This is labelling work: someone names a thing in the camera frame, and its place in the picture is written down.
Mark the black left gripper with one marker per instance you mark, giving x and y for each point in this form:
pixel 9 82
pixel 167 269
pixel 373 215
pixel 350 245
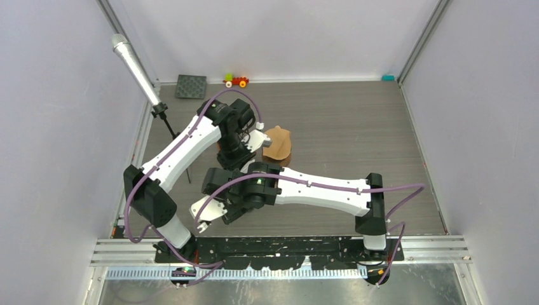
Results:
pixel 237 164

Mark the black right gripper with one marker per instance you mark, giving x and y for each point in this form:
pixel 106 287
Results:
pixel 233 213

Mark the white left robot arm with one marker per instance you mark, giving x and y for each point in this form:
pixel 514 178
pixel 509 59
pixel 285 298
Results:
pixel 147 188

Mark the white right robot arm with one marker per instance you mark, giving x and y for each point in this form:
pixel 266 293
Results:
pixel 351 196

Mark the red toy brick car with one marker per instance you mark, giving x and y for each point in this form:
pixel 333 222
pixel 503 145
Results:
pixel 231 80

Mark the dark grey studded plate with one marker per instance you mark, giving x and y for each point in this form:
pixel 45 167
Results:
pixel 190 87

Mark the silver microphone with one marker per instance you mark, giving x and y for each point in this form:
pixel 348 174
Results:
pixel 123 49

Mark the teal block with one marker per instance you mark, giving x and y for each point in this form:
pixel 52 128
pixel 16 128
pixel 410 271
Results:
pixel 388 77

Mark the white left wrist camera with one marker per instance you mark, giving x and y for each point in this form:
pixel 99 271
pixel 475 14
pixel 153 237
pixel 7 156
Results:
pixel 256 138

